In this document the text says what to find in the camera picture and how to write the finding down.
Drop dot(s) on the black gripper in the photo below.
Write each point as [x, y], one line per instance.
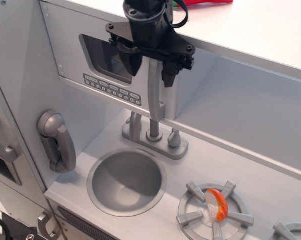
[156, 40]

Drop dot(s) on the grey toy microwave door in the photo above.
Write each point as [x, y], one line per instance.
[86, 60]

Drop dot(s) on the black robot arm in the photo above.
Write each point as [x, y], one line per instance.
[150, 10]

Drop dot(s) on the red chili pepper toy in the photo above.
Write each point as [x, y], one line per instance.
[196, 2]

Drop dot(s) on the grey toy faucet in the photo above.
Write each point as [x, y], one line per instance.
[149, 134]

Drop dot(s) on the round grey toy sink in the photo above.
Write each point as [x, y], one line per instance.
[127, 182]

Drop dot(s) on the salmon sushi toy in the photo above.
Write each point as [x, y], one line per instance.
[217, 205]

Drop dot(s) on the grey toy stove burner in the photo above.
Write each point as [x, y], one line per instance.
[194, 218]

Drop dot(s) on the grey toy wall phone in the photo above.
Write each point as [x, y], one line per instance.
[57, 142]

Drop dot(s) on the grey oven door handle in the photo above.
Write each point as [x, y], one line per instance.
[46, 227]

